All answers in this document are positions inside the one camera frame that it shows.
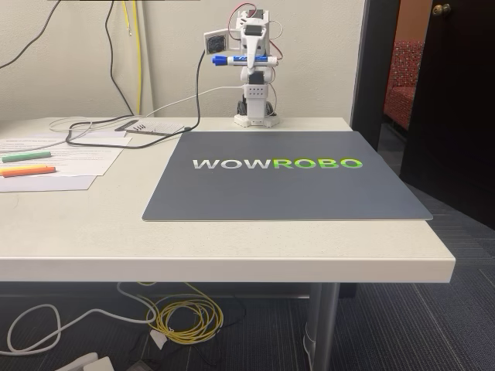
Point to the blue dry-erase marker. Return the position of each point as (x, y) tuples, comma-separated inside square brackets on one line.
[(236, 59)]

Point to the green marker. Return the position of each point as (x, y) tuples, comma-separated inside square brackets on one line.
[(27, 156)]

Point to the orange marker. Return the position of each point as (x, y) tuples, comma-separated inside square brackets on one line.
[(31, 172)]

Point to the red patterned chair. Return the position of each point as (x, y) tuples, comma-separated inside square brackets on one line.
[(402, 85)]

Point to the grey WOWROBO mat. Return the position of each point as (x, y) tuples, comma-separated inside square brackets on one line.
[(286, 193)]

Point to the brass door knob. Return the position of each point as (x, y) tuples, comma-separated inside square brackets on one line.
[(441, 9)]

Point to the dark door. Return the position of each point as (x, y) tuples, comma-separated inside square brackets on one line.
[(456, 116)]

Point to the white paper sheet with text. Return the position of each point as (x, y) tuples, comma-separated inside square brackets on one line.
[(77, 160)]

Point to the grey metal table leg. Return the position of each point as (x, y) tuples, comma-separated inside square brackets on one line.
[(325, 328)]

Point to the white power strip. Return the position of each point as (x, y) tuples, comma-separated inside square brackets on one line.
[(85, 361)]

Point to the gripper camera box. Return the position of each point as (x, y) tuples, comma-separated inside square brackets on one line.
[(216, 41)]

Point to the dark door frame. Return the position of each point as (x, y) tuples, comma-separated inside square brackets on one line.
[(375, 58)]

